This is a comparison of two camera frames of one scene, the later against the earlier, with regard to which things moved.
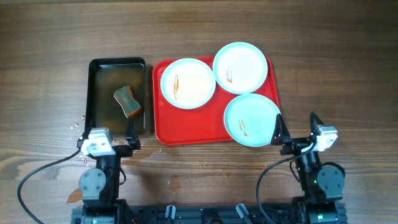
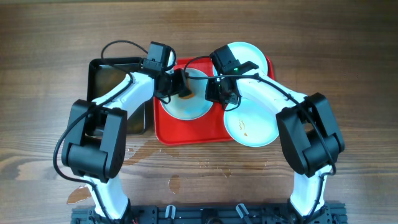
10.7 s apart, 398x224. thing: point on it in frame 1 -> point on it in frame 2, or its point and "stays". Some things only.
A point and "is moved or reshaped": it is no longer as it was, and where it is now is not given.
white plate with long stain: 188,83 is moved or reshaped
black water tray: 105,76 stays
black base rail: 209,214 stays
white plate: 249,119 stays
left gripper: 132,139 -> 182,85
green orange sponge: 125,98 is moved or reshaped
